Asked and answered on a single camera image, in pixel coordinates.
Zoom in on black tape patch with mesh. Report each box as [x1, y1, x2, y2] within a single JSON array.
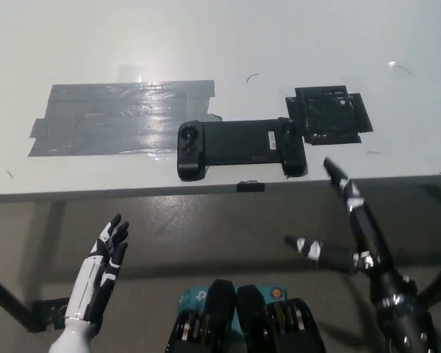
[[284, 84, 375, 145]]

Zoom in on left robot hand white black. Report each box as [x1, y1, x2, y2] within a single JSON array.
[[64, 214, 130, 327]]

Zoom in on black game controller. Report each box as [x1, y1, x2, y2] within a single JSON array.
[[175, 116, 309, 182]]

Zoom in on black diagonal table leg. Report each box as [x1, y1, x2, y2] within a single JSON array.
[[0, 268, 47, 334]]

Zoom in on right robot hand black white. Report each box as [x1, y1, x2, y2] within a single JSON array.
[[284, 157, 398, 285]]

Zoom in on grey duct tape patch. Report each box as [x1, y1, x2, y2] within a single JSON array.
[[27, 79, 224, 158]]

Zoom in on robot torso black teal blocks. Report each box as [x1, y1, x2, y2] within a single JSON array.
[[165, 278, 326, 353]]

